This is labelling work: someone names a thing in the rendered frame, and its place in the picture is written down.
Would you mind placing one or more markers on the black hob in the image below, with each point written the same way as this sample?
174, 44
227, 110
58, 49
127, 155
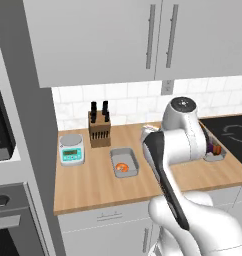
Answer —
234, 133

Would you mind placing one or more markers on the wide grey wall cupboard door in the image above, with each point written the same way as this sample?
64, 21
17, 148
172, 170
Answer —
93, 40

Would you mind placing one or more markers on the wooden knife block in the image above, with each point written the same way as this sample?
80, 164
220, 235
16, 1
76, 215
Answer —
100, 133

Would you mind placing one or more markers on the white base cupboard door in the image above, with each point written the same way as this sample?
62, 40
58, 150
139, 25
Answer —
106, 241

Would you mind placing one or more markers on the orange shrimp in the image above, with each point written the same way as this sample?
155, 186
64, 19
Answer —
122, 167

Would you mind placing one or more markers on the white drawer front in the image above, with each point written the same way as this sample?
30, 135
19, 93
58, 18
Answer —
93, 218

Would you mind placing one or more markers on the grey container with vegetables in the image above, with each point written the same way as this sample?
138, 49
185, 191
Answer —
218, 156

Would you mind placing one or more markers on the grey container with shrimp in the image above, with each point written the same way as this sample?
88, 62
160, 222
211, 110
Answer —
124, 156

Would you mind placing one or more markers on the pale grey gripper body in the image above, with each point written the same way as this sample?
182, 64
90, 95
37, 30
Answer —
149, 129

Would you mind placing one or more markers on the teal and white kitchen scale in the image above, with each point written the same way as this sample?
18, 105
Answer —
71, 153

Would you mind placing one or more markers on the grey wall socket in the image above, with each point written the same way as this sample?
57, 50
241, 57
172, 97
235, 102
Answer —
167, 87

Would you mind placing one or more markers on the purple eggplant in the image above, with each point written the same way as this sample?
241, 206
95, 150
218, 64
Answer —
211, 146

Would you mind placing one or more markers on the grey oven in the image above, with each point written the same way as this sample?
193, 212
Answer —
13, 230

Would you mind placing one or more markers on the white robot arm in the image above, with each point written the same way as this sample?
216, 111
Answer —
189, 140

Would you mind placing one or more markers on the tall grey appliance cabinet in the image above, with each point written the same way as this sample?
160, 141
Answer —
36, 133

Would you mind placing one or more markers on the black oven knob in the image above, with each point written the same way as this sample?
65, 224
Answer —
1, 200

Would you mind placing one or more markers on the orange bell pepper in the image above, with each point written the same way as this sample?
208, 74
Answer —
217, 149

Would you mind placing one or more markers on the black microwave oven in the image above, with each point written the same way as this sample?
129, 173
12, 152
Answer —
1, 126

